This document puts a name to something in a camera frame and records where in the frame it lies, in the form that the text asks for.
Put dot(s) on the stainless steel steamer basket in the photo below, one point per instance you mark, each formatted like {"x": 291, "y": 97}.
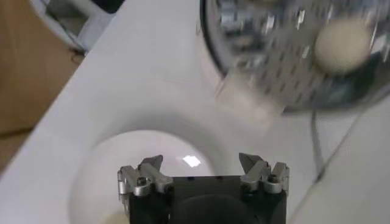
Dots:
{"x": 274, "y": 61}

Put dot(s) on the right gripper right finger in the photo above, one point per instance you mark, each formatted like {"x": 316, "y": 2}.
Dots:
{"x": 262, "y": 179}

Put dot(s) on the white round plate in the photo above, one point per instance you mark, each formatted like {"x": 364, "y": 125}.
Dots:
{"x": 100, "y": 170}

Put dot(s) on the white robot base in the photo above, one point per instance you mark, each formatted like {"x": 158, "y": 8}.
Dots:
{"x": 91, "y": 30}

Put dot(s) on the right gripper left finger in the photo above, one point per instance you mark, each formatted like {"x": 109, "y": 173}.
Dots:
{"x": 143, "y": 182}

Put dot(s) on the white steamed baozi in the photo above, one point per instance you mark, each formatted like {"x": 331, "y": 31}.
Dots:
{"x": 342, "y": 45}

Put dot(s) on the steel steamer pot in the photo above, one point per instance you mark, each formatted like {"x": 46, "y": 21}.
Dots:
{"x": 243, "y": 97}

